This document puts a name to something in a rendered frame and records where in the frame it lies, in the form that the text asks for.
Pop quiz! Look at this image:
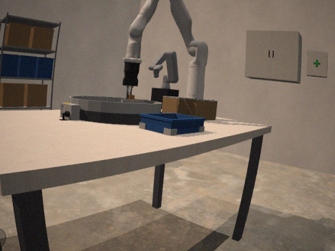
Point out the blue square tray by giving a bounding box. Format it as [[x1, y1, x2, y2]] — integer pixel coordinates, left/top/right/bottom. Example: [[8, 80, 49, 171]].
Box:
[[139, 113, 206, 136]]

